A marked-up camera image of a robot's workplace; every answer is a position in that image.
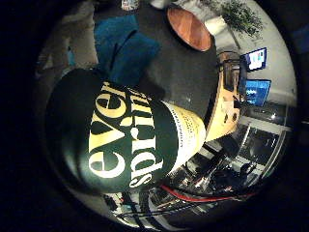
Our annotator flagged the spray bottle with dark label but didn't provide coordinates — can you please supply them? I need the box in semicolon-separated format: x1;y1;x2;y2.
44;68;207;194

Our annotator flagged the white plant pot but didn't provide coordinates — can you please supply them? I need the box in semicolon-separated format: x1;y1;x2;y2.
204;15;230;37

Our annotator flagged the patterned mug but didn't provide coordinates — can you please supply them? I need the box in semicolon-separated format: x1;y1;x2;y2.
120;0;141;12

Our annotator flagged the wooden desk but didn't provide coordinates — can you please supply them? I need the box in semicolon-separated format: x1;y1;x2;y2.
204;51;242;143

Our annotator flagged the red cable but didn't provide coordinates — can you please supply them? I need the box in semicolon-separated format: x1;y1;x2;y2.
158;183;259;204

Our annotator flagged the green potted plant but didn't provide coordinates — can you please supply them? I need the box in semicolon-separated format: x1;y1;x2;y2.
220;0;265;38

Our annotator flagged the large desk monitor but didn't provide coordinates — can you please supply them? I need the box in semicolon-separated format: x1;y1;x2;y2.
244;79;272;107

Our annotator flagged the round wooden plate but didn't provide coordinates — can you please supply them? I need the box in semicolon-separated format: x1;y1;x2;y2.
166;7;212;52

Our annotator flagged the teal cloth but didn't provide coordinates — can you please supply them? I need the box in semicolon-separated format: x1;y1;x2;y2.
93;14;162;87

